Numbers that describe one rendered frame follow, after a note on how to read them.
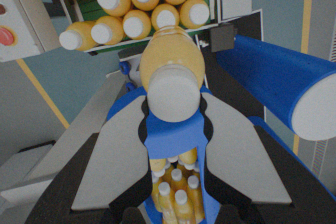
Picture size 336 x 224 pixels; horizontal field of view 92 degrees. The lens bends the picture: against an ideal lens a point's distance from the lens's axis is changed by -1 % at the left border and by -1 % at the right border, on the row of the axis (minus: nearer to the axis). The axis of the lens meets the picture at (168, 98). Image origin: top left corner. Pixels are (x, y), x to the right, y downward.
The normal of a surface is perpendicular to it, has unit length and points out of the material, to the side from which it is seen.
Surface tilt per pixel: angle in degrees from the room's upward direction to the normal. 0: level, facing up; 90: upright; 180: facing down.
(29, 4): 90
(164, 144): 2
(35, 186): 0
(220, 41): 0
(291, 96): 90
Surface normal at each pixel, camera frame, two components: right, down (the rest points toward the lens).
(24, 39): 0.04, 0.46
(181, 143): 0.29, 0.40
